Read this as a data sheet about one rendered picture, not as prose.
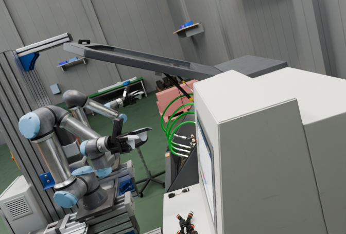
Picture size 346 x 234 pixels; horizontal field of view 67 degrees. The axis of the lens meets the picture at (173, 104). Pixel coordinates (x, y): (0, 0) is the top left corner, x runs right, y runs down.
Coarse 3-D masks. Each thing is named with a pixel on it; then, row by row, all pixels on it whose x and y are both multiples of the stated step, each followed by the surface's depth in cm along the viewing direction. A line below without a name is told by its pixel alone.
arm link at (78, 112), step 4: (64, 96) 198; (64, 100) 201; (68, 104) 200; (68, 108) 202; (72, 108) 201; (76, 108) 202; (80, 108) 205; (72, 112) 204; (76, 112) 203; (80, 112) 205; (76, 116) 204; (80, 116) 205; (84, 116) 207; (80, 120) 205; (84, 120) 207; (88, 124) 209
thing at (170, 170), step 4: (168, 152) 216; (168, 160) 201; (172, 160) 214; (168, 164) 195; (172, 164) 206; (168, 168) 189; (172, 168) 199; (168, 172) 183; (172, 172) 191; (168, 176) 177; (172, 176) 185; (168, 180) 173; (172, 180) 179; (168, 184) 168; (168, 188) 163
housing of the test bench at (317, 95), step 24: (240, 72) 149; (264, 72) 138; (288, 72) 128; (312, 96) 88; (336, 96) 82; (312, 120) 72; (336, 120) 71; (312, 144) 73; (336, 144) 73; (336, 168) 75; (336, 192) 77; (336, 216) 78
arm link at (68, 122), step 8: (56, 112) 138; (64, 112) 141; (64, 120) 140; (72, 120) 141; (64, 128) 142; (72, 128) 140; (80, 128) 140; (88, 128) 142; (80, 136) 140; (88, 136) 139; (96, 136) 140
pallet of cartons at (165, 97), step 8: (192, 80) 658; (176, 88) 624; (184, 88) 629; (192, 88) 633; (160, 96) 621; (168, 96) 624; (176, 96) 628; (184, 96) 633; (192, 96) 637; (160, 104) 627; (176, 104) 632; (160, 112) 693; (168, 112) 631; (184, 112) 639
